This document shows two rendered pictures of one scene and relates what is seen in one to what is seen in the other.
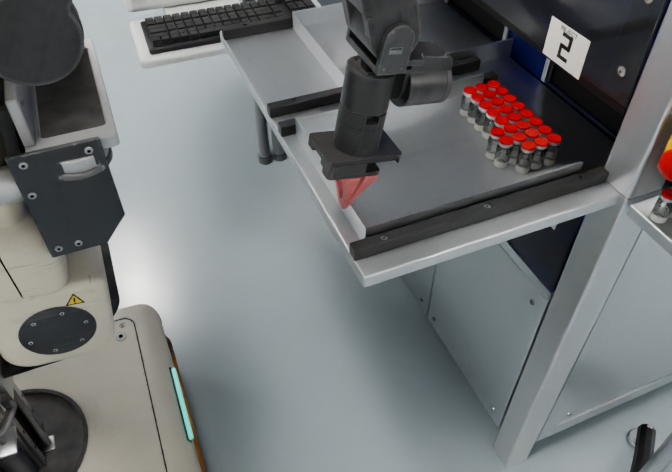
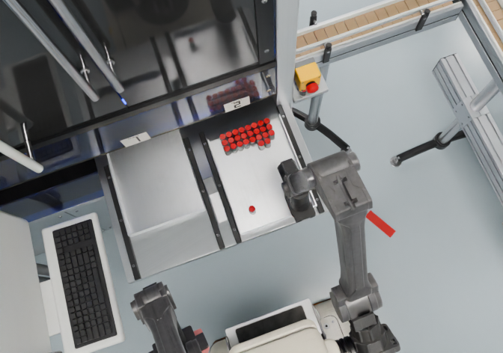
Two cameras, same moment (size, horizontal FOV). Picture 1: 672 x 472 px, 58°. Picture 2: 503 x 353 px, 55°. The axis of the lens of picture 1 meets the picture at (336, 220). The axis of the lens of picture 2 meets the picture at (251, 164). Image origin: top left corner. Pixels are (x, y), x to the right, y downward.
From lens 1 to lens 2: 1.21 m
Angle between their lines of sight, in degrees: 44
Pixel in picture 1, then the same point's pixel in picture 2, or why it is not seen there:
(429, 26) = (139, 156)
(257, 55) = (161, 257)
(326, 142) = (301, 214)
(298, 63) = (172, 233)
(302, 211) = not seen: hidden behind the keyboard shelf
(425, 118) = (230, 172)
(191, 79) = not seen: outside the picture
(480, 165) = (268, 153)
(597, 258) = not seen: hidden behind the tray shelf
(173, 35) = (105, 319)
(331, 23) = (129, 213)
